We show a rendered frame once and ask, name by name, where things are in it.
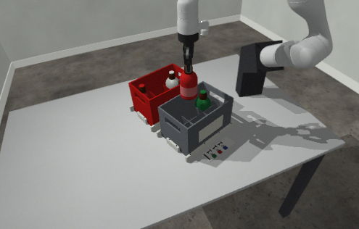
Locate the grey paper strip with colored squares and marks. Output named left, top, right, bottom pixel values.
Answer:
left=202, top=137, right=235, bottom=162

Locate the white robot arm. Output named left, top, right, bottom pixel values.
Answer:
left=177, top=0, right=333, bottom=69

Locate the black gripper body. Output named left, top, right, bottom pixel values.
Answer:
left=178, top=33, right=199, bottom=53

